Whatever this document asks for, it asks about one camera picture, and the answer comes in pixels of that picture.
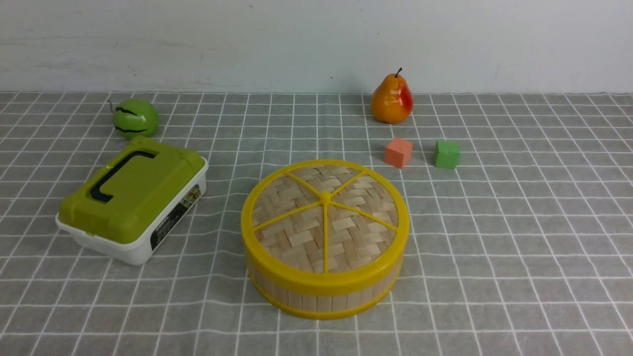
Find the grey checked tablecloth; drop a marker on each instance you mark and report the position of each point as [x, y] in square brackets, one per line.
[525, 248]

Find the green lidded white plastic box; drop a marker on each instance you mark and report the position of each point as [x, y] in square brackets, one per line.
[132, 203]

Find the green toy melon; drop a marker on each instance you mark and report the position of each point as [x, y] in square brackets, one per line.
[135, 117]

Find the green foam cube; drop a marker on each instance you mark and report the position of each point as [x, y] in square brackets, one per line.
[446, 154]

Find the orange red toy pear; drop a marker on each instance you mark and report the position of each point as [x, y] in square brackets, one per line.
[392, 101]

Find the orange foam cube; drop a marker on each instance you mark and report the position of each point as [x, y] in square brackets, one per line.
[398, 152]

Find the bamboo steamer basket yellow rims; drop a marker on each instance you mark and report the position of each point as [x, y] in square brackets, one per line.
[325, 307]

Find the yellow woven steamer lid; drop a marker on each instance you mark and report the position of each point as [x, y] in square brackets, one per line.
[324, 227]

